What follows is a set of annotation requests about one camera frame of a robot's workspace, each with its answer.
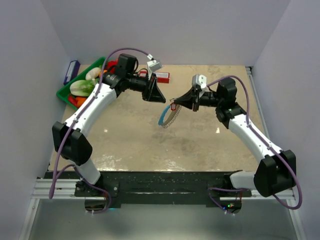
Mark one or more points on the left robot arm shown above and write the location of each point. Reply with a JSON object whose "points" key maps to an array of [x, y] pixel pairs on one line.
{"points": [[70, 137]]}

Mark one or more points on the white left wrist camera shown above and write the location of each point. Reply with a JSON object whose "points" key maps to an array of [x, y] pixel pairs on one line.
{"points": [[153, 66]]}

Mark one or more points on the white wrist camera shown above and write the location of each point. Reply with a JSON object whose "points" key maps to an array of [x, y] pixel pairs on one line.
{"points": [[153, 66], [199, 82]]}

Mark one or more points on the purple box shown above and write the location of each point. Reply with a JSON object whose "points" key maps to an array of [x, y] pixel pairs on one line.
{"points": [[72, 71]]}

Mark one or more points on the green plastic tray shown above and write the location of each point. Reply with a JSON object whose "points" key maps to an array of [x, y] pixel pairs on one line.
{"points": [[64, 93]]}

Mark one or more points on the small orange pepper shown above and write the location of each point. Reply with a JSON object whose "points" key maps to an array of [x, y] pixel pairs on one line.
{"points": [[79, 101]]}

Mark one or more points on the red chili pepper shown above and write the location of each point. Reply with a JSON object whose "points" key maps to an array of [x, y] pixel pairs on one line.
{"points": [[72, 100]]}

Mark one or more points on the red bell pepper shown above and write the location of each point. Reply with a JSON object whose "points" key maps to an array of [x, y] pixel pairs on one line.
{"points": [[111, 63]]}

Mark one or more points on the green leafy cabbage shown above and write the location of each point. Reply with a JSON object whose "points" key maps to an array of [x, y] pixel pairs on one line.
{"points": [[82, 88]]}

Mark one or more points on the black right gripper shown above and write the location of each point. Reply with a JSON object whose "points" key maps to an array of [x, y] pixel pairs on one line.
{"points": [[191, 98]]}

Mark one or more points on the white radish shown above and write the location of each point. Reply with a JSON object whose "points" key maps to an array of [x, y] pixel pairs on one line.
{"points": [[92, 74]]}

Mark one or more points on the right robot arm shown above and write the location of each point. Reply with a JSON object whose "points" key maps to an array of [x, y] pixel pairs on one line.
{"points": [[276, 167]]}

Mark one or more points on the red key tag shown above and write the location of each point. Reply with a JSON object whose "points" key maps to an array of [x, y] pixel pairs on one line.
{"points": [[173, 107]]}

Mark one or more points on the red rectangular box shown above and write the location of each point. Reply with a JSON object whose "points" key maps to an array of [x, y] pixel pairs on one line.
{"points": [[162, 77]]}

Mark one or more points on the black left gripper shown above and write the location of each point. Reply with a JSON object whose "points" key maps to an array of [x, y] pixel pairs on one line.
{"points": [[151, 92]]}

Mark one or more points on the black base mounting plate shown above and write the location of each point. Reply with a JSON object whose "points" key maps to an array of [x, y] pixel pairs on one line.
{"points": [[210, 189]]}

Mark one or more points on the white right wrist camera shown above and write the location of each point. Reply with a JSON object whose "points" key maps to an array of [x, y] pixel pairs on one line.
{"points": [[199, 82]]}

